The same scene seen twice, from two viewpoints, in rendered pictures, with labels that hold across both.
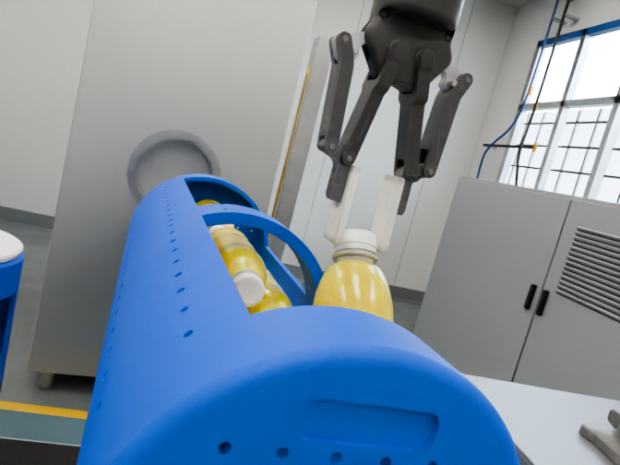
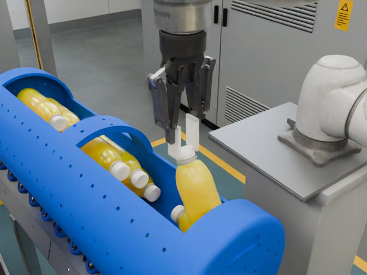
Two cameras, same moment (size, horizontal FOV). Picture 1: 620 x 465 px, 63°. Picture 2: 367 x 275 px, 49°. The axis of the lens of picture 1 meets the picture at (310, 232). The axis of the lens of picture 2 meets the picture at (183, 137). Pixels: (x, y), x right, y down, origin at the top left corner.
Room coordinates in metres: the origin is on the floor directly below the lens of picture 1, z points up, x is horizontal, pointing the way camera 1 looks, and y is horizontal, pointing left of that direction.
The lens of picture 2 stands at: (-0.11, 0.20, 1.68)
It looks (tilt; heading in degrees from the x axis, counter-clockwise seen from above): 32 degrees down; 337
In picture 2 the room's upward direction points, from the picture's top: straight up
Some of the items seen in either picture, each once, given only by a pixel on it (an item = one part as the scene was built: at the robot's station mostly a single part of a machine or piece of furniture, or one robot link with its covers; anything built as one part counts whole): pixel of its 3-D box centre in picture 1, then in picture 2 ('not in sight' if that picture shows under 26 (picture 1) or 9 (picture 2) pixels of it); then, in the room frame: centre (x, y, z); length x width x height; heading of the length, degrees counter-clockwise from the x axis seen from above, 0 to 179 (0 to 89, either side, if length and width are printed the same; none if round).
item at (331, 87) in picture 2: not in sight; (332, 95); (0.66, -0.58, 1.18); 0.18 x 0.16 x 0.22; 17
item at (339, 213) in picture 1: (341, 203); (173, 141); (0.46, -0.02, 1.29); 0.03 x 0.01 x 0.07; 19
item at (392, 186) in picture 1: (386, 213); (192, 132); (0.47, -0.06, 1.29); 0.03 x 0.01 x 0.07; 19
